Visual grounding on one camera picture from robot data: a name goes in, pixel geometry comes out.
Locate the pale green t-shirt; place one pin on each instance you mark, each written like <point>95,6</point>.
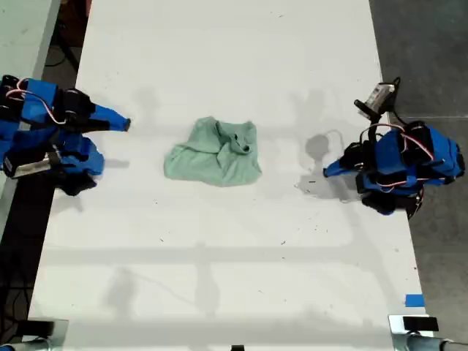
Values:
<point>208,161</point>

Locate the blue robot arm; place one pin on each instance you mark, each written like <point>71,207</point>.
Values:
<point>33,113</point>
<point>409,157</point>

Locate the white side table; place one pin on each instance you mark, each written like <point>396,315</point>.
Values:
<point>22,36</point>

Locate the small black edge clip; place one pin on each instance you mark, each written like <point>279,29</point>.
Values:
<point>237,348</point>

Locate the small black box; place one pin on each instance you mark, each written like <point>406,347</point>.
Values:
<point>420,324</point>
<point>41,327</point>

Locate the metal table clamp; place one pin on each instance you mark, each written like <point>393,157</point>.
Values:
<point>60,334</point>
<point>396,336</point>

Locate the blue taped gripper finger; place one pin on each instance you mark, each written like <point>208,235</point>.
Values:
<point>335,166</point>
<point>108,114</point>
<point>109,125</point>
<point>340,172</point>

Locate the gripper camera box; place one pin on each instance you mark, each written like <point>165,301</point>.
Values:
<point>378,97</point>
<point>31,166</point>

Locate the short blue tape strip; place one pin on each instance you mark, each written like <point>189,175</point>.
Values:
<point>414,300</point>

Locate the black camera stalk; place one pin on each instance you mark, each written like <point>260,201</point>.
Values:
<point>373,128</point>

